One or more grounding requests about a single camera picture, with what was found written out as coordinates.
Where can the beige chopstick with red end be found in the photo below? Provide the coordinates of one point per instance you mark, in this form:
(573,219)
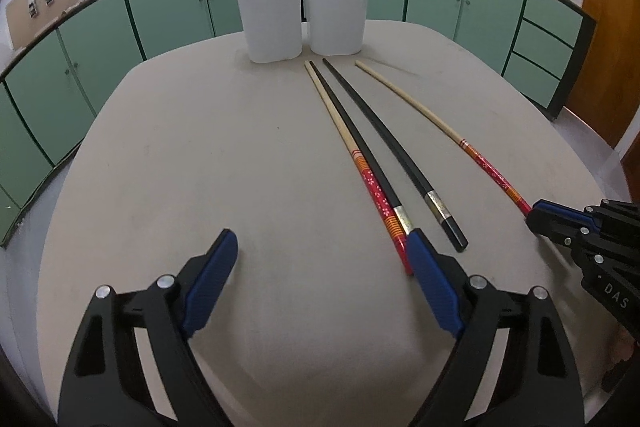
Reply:
(480,161)
(374,192)

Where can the wooden door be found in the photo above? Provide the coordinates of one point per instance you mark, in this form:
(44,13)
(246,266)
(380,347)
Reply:
(610,57)

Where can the person's right hand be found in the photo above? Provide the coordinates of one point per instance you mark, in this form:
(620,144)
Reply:
(625,344)

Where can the white two-compartment utensil holder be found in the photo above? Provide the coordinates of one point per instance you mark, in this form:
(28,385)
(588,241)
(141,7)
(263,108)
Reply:
(270,7)

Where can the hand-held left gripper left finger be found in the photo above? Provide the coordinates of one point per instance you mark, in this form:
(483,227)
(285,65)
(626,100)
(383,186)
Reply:
(210,287)

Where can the cardboard box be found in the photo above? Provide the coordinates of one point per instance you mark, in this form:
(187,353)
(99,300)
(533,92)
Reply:
(55,17)

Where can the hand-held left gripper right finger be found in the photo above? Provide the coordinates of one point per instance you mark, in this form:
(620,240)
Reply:
(435,287)

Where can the green lower kitchen cabinets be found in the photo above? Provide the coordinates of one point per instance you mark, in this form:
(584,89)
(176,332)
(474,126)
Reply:
(165,2)

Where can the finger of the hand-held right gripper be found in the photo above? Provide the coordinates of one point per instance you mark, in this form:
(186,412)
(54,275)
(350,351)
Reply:
(560,210)
(550,224)

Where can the black chopstick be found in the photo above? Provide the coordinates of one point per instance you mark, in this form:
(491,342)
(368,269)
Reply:
(389,142)
(351,127)

